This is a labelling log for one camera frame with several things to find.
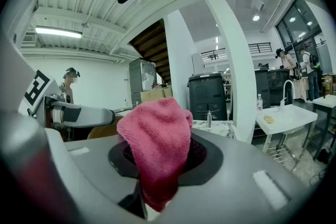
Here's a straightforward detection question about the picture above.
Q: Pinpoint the white sink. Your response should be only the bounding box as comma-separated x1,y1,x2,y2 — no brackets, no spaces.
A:
256,103,319,136

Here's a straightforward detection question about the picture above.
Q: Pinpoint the tan wooden bowl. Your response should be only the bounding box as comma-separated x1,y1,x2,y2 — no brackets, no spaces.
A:
87,123,124,140

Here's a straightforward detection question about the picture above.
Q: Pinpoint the ceiling air vent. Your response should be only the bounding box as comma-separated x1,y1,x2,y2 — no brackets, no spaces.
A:
22,33,36,44

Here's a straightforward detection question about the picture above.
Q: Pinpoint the large cardboard box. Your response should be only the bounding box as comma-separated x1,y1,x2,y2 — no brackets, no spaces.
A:
140,86,173,103

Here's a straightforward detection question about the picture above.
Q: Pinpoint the steel faucet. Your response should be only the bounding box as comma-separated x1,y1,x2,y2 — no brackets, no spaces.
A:
206,110,214,129

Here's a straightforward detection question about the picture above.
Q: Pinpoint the pink cloth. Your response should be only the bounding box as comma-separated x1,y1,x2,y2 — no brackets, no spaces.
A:
116,97,194,213

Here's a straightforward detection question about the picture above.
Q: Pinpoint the wooden staircase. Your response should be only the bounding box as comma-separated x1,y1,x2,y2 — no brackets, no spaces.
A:
128,19,172,84

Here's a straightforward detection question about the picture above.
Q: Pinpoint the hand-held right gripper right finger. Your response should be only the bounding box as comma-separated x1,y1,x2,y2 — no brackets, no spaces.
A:
157,127,312,224

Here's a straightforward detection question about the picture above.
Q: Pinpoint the white table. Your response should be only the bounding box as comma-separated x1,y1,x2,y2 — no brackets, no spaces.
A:
312,94,336,162

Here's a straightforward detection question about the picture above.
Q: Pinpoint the black plastic machine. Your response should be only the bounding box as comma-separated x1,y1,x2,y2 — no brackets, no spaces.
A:
186,73,228,121

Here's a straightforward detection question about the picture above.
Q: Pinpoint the metal wire rack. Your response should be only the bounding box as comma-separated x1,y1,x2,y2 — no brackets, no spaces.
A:
265,143,301,169

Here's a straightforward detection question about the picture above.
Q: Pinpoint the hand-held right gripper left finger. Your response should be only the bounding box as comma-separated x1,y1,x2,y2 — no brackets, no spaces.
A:
44,127,148,221

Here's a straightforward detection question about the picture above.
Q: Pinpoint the clear water bottle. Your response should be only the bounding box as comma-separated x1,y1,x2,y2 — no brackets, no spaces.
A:
257,93,264,115

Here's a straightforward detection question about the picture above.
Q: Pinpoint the dark framed window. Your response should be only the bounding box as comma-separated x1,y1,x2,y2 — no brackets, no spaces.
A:
275,0,326,61

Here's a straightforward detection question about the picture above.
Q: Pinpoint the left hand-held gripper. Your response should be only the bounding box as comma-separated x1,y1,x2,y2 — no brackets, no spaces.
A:
17,69,117,143

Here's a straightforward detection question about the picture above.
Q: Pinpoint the black balcony railing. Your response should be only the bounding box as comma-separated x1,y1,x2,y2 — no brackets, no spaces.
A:
201,42,271,61

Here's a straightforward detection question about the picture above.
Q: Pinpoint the grey metal cabinet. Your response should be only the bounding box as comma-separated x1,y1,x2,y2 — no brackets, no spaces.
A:
128,57,158,108

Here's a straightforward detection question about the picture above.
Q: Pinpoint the long ceiling lamp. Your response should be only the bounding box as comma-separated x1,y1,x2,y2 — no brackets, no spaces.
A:
35,26,83,39

